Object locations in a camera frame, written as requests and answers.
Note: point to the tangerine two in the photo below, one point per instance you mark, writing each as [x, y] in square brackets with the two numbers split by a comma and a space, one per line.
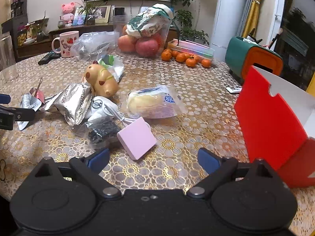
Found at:
[181, 57]

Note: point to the clear zip plastic bag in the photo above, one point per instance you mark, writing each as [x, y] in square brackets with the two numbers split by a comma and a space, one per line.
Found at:
[92, 46]

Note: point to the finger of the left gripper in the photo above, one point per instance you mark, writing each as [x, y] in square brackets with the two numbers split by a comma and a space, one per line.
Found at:
[20, 114]
[5, 99]

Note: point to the wooden picture frame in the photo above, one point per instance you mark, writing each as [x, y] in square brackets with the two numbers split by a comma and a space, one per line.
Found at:
[102, 14]

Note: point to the tangerine three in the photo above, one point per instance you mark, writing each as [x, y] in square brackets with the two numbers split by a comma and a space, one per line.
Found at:
[191, 62]

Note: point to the tissue paper pack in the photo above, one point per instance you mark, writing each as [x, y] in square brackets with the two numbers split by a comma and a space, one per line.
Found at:
[113, 64]

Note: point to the clear glass jar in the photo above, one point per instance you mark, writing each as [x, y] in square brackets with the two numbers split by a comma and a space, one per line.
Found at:
[8, 62]

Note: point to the pink strawberry mug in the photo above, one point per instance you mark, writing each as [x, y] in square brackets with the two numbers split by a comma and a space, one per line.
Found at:
[66, 41]

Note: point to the small potted grass plant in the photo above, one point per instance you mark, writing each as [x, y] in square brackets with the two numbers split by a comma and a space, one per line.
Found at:
[89, 8]

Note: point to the pink pig plush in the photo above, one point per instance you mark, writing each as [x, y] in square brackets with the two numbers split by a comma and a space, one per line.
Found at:
[68, 13]

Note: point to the green leafy houseplant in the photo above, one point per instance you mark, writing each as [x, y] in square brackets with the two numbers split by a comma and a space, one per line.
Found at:
[183, 22]

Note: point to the green white cloth bag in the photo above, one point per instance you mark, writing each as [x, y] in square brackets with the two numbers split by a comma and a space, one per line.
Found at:
[150, 21]

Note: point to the pink square charger box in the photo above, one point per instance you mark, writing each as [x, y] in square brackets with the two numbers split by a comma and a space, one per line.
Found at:
[137, 138]

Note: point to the tangerine one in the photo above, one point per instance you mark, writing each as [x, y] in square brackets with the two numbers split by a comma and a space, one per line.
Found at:
[166, 56]

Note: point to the black speaker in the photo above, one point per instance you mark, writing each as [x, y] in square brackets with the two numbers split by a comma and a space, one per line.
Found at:
[119, 11]

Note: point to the yellow curtain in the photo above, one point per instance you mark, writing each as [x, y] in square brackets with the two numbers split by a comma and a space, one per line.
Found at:
[251, 16]

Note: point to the bread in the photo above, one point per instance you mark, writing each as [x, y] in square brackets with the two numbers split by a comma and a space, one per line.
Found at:
[154, 103]

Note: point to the small silver foil packet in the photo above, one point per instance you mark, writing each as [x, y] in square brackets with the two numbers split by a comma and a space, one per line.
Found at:
[32, 104]

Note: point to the red apple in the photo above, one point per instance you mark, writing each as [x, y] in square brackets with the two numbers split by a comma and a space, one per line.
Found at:
[127, 43]
[147, 47]

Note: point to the black remote control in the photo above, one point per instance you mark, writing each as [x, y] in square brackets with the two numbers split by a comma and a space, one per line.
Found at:
[48, 57]

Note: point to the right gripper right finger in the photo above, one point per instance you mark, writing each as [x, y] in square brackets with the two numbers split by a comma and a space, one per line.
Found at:
[220, 171]

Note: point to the wooden tv cabinet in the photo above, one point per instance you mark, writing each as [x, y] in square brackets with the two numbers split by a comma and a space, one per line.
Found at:
[102, 41]

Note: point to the pastel folder stack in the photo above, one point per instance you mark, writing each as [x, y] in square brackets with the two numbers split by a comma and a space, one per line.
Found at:
[191, 47]

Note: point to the white cable charger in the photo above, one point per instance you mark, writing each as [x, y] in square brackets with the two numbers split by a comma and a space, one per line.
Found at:
[102, 107]

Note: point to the green orange tissue box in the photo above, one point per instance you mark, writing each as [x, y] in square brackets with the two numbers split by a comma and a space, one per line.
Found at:
[242, 53]

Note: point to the silver foil snack bag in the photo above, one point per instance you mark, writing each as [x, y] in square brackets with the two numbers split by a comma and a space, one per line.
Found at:
[73, 102]

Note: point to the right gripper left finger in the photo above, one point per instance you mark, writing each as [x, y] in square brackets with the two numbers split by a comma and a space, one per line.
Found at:
[87, 172]

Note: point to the small white paper packet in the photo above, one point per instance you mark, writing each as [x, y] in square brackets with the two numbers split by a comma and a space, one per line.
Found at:
[234, 90]

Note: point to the red cardboard box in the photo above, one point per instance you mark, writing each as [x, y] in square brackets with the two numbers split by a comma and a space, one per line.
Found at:
[277, 122]

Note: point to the small black items bag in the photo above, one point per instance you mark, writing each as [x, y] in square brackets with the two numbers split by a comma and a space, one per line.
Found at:
[101, 133]

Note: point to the tangerine four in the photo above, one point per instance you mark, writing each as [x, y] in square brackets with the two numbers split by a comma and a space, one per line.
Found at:
[206, 63]

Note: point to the clear fruit bowl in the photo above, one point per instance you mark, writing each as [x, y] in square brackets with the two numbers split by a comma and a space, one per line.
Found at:
[145, 38]

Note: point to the red apple front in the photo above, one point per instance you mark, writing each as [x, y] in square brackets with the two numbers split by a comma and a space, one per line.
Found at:
[147, 47]

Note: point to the red apple left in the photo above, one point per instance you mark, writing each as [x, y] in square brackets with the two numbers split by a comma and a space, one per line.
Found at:
[127, 43]

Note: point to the yellow spotted toy figure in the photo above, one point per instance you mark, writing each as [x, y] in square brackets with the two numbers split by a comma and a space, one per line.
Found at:
[101, 80]

